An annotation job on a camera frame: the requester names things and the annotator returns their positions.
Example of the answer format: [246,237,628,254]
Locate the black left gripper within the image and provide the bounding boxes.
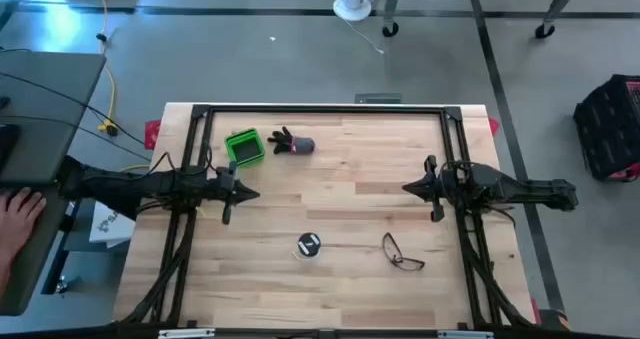
[214,160,261,226]

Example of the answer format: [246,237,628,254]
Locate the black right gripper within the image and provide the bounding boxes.
[401,154,452,224]

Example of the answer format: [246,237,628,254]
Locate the green square bin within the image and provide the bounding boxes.
[223,127,266,169]

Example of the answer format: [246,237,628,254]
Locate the dark bag with red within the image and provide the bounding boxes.
[266,125,317,156]

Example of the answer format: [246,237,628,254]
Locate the clear safety glasses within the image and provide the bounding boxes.
[381,231,427,273]

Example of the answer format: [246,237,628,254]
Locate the white printed box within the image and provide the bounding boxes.
[88,201,137,249]

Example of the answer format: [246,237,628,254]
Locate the white pole base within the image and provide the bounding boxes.
[332,0,374,22]

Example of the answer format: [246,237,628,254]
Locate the black plastic crate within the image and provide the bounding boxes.
[573,73,640,183]

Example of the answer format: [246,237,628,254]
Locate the grey desk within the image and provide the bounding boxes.
[0,51,107,316]

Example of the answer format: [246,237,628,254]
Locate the person's hand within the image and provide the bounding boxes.
[0,186,48,280]

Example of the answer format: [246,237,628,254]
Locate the black aluminium table frame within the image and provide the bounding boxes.
[117,103,539,331]

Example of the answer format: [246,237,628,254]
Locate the silver metal bracket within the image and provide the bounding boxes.
[157,328,217,339]
[437,329,496,339]

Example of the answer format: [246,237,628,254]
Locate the yellow cable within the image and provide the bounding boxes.
[92,0,121,136]

